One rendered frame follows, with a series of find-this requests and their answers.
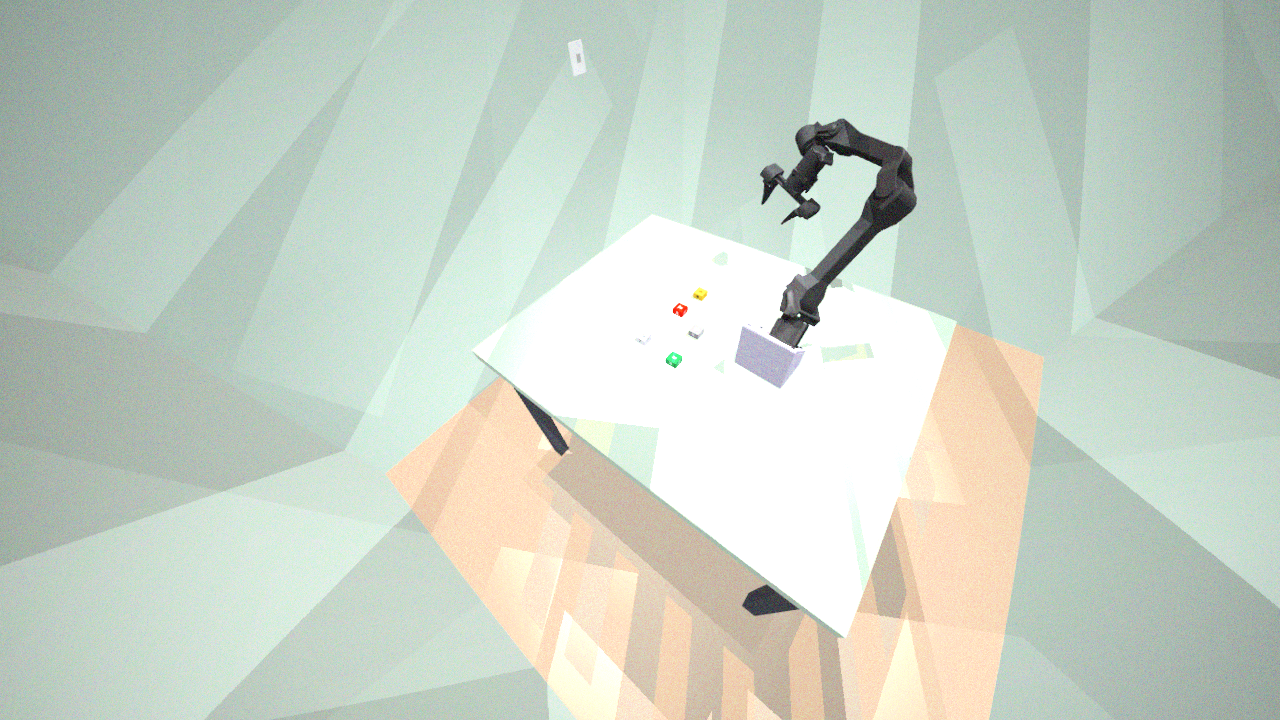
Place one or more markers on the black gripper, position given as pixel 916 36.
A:
pixel 794 185

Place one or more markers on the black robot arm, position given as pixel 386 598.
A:
pixel 892 199

